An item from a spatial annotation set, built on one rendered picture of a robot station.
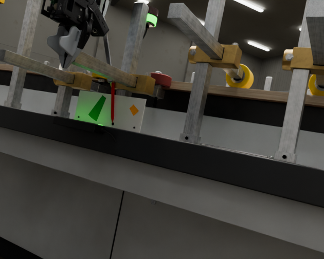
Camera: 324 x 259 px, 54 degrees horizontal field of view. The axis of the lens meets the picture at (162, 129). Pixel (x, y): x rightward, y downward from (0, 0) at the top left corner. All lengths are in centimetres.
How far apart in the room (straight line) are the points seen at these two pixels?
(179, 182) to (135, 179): 15
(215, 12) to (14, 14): 1270
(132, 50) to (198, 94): 27
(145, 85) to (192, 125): 19
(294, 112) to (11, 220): 131
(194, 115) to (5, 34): 1260
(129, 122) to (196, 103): 21
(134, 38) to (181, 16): 40
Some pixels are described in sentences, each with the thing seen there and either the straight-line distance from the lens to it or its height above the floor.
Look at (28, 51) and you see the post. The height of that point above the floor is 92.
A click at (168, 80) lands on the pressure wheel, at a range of 109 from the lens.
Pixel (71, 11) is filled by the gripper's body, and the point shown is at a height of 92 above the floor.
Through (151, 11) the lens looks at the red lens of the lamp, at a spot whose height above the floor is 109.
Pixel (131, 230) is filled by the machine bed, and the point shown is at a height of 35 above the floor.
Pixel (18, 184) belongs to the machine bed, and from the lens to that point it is 163.
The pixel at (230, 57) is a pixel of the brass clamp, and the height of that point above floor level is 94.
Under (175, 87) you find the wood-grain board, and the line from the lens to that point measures 112.
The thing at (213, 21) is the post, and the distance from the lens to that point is 92.
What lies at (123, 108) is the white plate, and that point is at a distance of 97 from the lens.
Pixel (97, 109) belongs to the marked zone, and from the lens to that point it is 103.
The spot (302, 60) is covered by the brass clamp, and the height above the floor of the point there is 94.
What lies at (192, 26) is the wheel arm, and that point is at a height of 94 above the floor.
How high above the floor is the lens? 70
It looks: 1 degrees up
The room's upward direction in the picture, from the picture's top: 11 degrees clockwise
